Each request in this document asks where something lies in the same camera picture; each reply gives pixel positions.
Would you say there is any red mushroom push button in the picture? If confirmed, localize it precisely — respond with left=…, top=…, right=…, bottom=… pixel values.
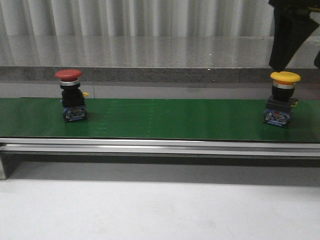
left=55, top=69, right=88, bottom=122

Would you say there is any aluminium conveyor frame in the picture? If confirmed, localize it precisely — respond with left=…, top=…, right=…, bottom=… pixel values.
left=0, top=137, right=320, bottom=180

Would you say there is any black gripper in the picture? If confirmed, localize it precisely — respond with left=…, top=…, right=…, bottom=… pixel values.
left=268, top=0, right=320, bottom=72

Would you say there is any green conveyor belt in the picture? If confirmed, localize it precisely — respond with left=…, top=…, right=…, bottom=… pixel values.
left=0, top=98, right=320, bottom=143

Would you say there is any grey granite ledge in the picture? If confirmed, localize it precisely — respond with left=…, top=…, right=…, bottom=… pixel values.
left=0, top=35, right=320, bottom=89

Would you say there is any white pleated curtain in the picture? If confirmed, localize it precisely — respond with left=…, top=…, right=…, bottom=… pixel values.
left=0, top=0, right=275, bottom=37

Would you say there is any yellow mushroom push button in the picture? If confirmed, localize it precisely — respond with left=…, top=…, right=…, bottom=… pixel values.
left=263, top=71, right=301, bottom=128

